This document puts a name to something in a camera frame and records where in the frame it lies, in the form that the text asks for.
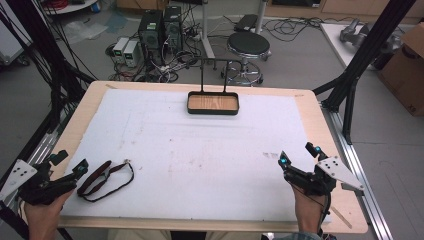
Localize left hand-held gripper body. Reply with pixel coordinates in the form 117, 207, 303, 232
0, 158, 78, 206

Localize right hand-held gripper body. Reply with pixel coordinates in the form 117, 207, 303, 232
283, 155, 366, 198

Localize brown strap with black cord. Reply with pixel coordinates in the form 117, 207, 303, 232
76, 159, 136, 203

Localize person's left hand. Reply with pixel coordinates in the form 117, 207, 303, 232
23, 189, 75, 240

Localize person's right hand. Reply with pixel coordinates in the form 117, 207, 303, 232
290, 183, 327, 235

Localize thin wooden stick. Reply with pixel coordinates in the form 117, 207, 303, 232
329, 205, 354, 230

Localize black rack with wooden tray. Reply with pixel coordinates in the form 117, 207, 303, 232
185, 57, 241, 117

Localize white foam mat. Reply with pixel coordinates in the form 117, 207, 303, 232
60, 87, 333, 223

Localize white floor board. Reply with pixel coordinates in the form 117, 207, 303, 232
319, 22, 385, 72

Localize cardboard box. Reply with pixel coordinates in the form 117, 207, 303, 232
377, 22, 424, 117

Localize white equipment case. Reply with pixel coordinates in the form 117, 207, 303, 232
0, 19, 32, 67

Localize black round stool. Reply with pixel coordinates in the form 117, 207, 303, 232
220, 31, 272, 87

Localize grey power supply unit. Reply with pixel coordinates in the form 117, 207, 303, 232
111, 36, 130, 64
122, 40, 140, 69

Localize clear plastic bag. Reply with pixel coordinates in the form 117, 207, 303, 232
62, 20, 109, 46

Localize black computer tower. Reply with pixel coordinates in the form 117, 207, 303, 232
137, 9, 165, 67
162, 5, 184, 55

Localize white round table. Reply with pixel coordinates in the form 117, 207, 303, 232
42, 0, 100, 16

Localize white table leg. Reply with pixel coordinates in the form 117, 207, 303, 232
198, 0, 217, 61

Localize aluminium rail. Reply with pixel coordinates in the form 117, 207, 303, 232
0, 109, 73, 208
320, 102, 395, 240

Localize black metal frame post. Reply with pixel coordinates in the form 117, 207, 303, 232
312, 0, 418, 146
0, 0, 98, 188

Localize tangle of floor cables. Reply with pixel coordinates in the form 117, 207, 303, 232
105, 43, 204, 84

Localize black floor cables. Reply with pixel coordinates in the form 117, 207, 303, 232
261, 15, 358, 44

